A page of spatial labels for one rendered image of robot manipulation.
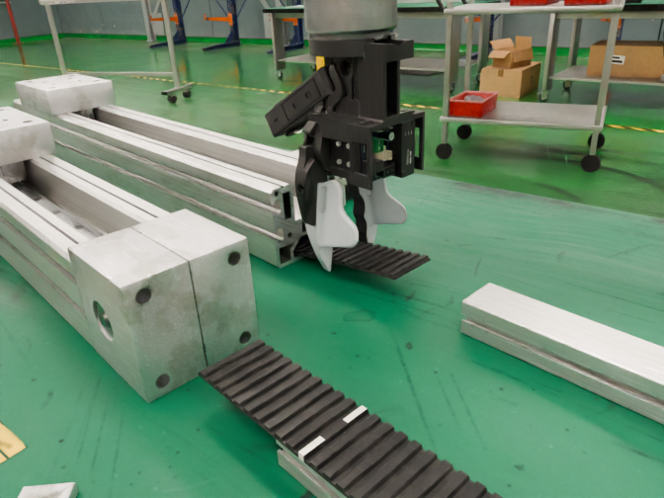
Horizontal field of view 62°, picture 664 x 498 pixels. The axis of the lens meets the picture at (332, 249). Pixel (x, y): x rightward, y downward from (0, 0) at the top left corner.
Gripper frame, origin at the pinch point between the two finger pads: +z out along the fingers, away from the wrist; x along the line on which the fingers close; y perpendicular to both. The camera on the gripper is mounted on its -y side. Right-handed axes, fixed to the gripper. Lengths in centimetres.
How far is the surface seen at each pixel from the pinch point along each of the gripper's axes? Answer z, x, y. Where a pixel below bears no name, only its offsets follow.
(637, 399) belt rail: 1.1, -2.0, 29.0
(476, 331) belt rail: 1.4, -2.0, 17.0
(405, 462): -1.1, -17.9, 22.8
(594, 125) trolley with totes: 54, 273, -84
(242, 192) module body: -5.1, -5.0, -9.3
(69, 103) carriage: -8, -2, -62
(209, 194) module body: -3.4, -5.0, -15.8
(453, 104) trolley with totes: 46, 249, -159
